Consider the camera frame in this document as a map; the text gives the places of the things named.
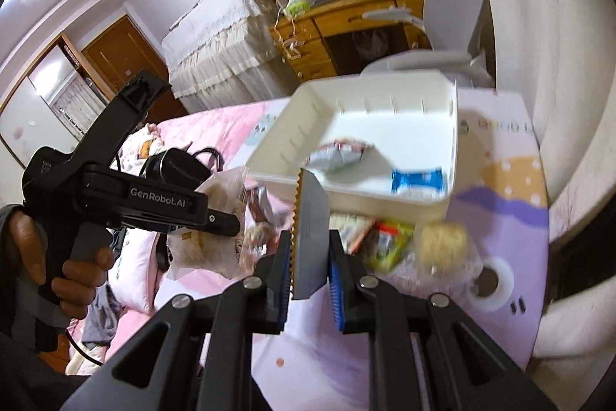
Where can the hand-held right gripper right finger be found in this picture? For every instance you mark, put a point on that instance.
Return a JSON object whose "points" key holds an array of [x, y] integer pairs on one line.
{"points": [[337, 295]]}

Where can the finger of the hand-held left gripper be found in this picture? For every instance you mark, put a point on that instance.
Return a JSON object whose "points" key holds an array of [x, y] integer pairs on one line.
{"points": [[224, 222]]}

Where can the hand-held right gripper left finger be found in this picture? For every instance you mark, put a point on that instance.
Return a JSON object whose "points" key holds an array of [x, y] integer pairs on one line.
{"points": [[286, 281]]}

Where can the clear bread packet yellow print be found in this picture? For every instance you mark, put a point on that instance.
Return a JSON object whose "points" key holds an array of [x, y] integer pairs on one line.
{"points": [[207, 247]]}

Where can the red dark snack packet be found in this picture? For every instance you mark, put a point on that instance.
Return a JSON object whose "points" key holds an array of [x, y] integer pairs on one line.
{"points": [[255, 200]]}

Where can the nut bar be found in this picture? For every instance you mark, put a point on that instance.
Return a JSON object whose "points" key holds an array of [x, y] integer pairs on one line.
{"points": [[257, 242]]}

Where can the orange and silver snack packet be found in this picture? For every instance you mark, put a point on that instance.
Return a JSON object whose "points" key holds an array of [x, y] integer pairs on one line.
{"points": [[313, 237]]}

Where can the rice cracker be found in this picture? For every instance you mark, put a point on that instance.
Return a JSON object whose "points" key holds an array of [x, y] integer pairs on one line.
{"points": [[442, 242]]}

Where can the red and white snack packet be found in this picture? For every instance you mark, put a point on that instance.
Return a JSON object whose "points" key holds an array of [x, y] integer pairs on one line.
{"points": [[337, 153]]}

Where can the blue and white snack packet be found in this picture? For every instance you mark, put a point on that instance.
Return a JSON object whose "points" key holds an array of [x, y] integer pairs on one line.
{"points": [[416, 182]]}

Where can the white plastic storage bin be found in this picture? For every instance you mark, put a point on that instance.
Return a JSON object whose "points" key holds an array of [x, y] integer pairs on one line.
{"points": [[385, 122]]}

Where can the person's left hand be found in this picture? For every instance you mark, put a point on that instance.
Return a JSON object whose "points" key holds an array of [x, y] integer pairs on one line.
{"points": [[77, 276]]}

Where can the plush toy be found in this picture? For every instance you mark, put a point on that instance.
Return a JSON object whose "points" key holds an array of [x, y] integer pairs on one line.
{"points": [[142, 148]]}

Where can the green pastry packet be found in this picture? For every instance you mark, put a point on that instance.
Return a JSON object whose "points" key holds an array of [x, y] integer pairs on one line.
{"points": [[392, 247]]}

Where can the pink and white pillow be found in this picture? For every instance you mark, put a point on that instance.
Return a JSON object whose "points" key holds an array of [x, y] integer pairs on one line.
{"points": [[137, 266]]}

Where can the white wardrobe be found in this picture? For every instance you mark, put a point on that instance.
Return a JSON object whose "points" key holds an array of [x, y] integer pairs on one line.
{"points": [[33, 117]]}

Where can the grey cloth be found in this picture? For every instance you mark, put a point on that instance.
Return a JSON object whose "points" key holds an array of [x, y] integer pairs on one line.
{"points": [[101, 314]]}

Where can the brown wooden door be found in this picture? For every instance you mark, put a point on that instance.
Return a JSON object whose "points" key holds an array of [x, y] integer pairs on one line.
{"points": [[130, 54]]}

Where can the piano under white lace cloth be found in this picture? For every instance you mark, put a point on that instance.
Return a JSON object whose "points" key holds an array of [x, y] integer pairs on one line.
{"points": [[216, 45]]}

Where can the pink purple cartoon blanket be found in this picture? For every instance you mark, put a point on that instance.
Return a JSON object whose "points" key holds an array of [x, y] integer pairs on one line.
{"points": [[500, 209]]}

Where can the wooden desk with drawers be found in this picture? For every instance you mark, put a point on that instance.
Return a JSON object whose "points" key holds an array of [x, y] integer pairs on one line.
{"points": [[337, 26]]}

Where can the green tissue packet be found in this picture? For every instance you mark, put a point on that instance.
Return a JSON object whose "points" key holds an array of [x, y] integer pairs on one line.
{"points": [[298, 6]]}

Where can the grey office chair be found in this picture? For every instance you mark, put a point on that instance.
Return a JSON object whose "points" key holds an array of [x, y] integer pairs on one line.
{"points": [[452, 1]]}

